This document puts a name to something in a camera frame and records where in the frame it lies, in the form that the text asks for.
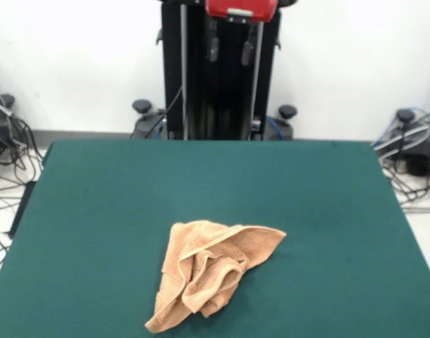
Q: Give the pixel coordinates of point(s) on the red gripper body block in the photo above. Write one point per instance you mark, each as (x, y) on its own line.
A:
(236, 5)

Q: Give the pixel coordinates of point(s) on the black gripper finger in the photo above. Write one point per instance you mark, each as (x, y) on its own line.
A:
(214, 45)
(247, 53)

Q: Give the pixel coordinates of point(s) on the tan terry towel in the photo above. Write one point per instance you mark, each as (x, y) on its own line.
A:
(208, 267)

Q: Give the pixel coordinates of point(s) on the black stand leg with knob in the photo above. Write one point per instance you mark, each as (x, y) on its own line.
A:
(423, 155)
(3, 99)

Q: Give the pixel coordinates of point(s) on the dark green tablecloth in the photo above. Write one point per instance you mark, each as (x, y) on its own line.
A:
(95, 211)

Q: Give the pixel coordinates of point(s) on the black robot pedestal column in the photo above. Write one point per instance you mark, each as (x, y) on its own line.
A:
(229, 91)

